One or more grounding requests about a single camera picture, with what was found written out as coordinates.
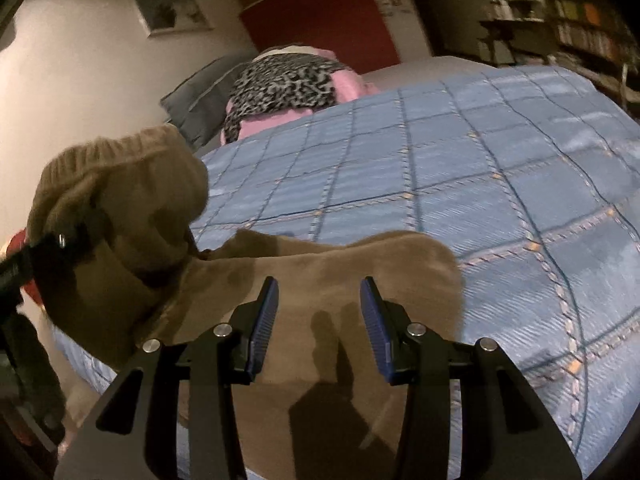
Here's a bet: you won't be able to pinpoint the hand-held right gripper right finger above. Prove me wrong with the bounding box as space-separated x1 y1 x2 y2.
360 275 583 480

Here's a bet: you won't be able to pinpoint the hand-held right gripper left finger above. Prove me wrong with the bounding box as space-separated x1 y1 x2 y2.
52 275 281 480

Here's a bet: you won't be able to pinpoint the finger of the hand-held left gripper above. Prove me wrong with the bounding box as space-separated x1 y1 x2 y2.
0 209 102 307

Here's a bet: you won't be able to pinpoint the brown fleece pants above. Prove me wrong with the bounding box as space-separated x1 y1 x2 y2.
25 124 467 480

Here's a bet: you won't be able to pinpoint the red object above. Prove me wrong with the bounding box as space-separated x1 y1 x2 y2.
5 229 43 306

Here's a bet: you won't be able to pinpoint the blue checked bedspread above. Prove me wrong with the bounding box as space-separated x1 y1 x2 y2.
50 65 640 480

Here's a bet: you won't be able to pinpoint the grey pillow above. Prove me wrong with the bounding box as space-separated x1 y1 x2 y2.
160 52 261 152

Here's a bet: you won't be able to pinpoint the pink blanket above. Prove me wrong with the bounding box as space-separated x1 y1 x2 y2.
220 49 382 147

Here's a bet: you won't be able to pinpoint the leopard print cloth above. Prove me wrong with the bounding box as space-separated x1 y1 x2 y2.
222 52 351 143

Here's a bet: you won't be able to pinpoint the red wardrobe panel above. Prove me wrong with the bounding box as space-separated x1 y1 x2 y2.
239 0 402 76

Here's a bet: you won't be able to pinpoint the wooden bookshelf with books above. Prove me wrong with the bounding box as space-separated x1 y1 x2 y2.
542 0 640 98

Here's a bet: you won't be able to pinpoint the framed wall picture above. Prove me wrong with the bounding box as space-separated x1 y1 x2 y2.
131 0 214 37

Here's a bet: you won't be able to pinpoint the small cluttered wall shelf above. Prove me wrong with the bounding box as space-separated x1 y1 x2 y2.
479 0 546 67

